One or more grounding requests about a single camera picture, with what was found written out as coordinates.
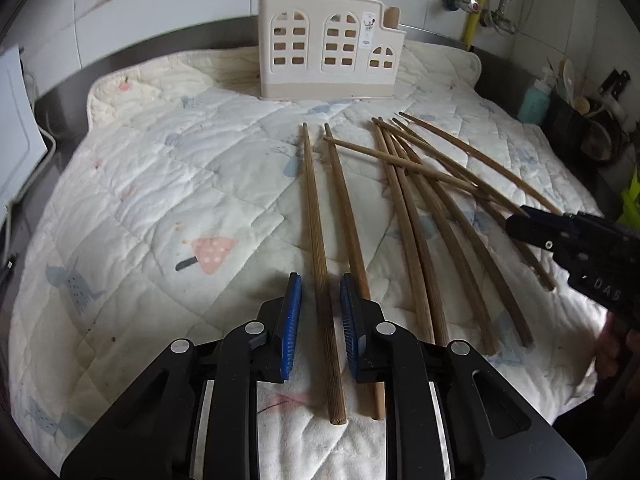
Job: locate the teal soap dispenser bottle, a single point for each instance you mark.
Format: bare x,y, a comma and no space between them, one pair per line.
537,98

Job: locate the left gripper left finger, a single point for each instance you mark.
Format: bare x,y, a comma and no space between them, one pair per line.
280,317

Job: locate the green plastic basket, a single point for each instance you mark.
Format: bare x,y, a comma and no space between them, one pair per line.
630,196

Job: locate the black utensil pot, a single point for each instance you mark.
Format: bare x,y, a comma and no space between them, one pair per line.
583,142

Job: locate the wooden chopstick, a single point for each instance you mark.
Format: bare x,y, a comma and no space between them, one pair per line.
356,265
440,202
425,229
322,294
432,324
488,161
459,171
414,268
432,174

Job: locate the white plastic spoon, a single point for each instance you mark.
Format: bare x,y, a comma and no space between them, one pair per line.
567,80

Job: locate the white quilted mat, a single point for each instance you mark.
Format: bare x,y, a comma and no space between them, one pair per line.
183,210

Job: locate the cream plastic utensil holder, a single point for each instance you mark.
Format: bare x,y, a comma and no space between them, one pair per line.
328,49

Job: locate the person right hand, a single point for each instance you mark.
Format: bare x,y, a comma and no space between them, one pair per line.
609,345

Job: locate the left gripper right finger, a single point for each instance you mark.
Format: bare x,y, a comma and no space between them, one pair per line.
360,317

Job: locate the gas valve red knob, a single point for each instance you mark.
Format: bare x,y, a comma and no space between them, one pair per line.
467,6

